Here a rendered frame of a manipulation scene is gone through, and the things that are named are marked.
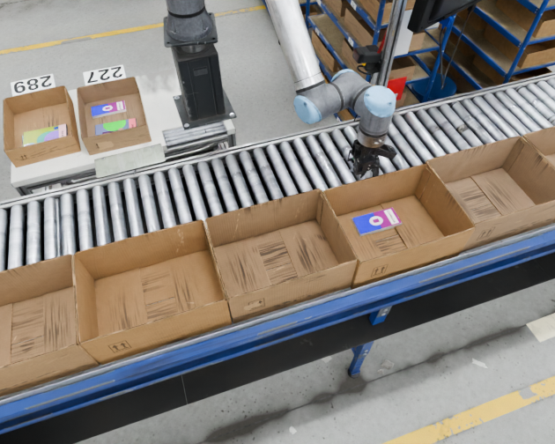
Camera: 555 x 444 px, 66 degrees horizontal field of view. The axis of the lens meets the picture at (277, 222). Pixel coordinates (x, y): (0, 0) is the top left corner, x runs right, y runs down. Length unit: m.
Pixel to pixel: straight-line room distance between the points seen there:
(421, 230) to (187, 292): 0.83
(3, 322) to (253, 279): 0.77
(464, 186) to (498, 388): 1.07
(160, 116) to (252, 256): 1.02
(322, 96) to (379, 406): 1.48
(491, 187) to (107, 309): 1.42
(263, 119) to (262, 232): 1.89
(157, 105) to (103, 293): 1.12
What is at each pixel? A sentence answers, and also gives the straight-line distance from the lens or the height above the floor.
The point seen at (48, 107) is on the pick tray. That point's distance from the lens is 2.44.
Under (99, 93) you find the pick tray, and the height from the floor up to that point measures 0.80.
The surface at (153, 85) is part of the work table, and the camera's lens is 2.41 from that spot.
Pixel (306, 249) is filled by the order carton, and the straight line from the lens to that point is 1.44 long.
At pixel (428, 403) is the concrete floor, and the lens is 2.27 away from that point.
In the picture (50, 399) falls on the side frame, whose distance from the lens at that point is 1.37.
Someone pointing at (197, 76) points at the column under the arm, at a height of 0.99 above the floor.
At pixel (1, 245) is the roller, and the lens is 1.95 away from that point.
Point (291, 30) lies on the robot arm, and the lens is 1.27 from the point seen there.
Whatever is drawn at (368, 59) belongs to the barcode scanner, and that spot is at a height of 1.06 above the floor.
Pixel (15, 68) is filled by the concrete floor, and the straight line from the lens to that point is 4.42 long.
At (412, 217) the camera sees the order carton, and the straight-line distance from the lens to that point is 1.59.
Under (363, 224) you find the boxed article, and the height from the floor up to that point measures 0.90.
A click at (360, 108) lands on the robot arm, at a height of 1.30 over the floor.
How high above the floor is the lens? 2.10
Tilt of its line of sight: 54 degrees down
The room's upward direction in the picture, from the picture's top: straight up
